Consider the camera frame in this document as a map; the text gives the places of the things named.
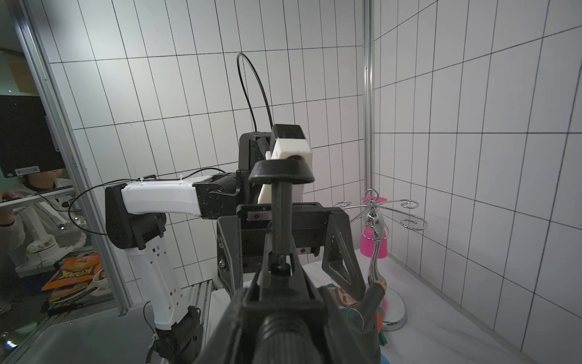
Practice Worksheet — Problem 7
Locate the orange snack bag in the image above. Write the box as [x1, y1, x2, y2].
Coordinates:
[41, 254, 102, 291]

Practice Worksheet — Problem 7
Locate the green snack bag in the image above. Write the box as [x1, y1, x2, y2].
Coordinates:
[346, 308, 386, 346]

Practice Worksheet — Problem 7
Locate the pink pressure sprayer bottle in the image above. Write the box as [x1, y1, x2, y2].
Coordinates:
[197, 158, 385, 363]

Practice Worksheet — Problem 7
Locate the black monitor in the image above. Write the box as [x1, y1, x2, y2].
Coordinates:
[1, 96, 65, 178]

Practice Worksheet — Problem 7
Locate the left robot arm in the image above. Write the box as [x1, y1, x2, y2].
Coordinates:
[105, 124, 368, 363]

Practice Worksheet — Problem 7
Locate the pink wine glass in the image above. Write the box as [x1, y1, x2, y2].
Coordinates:
[360, 197, 388, 259]

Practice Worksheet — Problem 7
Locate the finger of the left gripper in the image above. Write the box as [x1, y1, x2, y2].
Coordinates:
[217, 215, 243, 296]
[322, 211, 366, 300]

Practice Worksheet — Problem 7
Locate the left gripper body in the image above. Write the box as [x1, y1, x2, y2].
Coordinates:
[236, 203, 330, 273]

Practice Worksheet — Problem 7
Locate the chrome wine glass rack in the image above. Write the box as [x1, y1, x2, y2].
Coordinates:
[337, 188, 428, 332]

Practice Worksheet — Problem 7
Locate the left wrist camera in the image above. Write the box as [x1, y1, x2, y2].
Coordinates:
[258, 124, 313, 204]

